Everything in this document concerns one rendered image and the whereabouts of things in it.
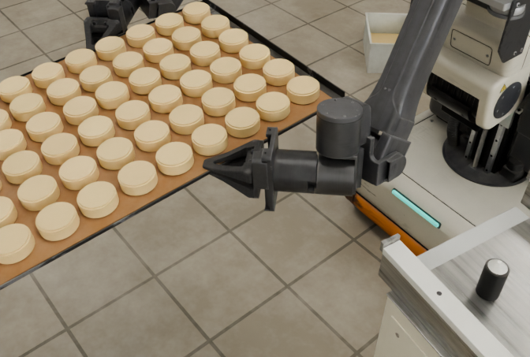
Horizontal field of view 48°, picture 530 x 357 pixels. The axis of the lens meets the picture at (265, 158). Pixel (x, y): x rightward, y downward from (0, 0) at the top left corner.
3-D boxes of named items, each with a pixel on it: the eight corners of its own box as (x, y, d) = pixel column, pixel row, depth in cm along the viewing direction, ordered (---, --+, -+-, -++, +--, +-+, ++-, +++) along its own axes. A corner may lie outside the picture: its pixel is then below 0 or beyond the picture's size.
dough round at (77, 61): (85, 77, 97) (82, 67, 96) (61, 71, 99) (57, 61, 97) (103, 61, 100) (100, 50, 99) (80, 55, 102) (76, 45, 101)
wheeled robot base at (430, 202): (460, 127, 239) (475, 76, 222) (609, 220, 201) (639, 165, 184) (336, 198, 209) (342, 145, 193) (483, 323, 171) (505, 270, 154)
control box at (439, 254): (507, 273, 102) (531, 218, 93) (399, 334, 93) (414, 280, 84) (491, 258, 104) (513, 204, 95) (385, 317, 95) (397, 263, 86)
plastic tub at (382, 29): (361, 41, 298) (365, 12, 288) (405, 42, 297) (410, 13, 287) (365, 73, 276) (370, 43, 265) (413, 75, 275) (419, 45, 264)
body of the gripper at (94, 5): (83, 3, 105) (97, -16, 111) (96, 52, 112) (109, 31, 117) (117, 4, 104) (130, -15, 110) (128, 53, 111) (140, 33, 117)
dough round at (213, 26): (218, 42, 102) (216, 31, 101) (196, 33, 105) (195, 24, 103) (236, 28, 105) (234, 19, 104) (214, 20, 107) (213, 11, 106)
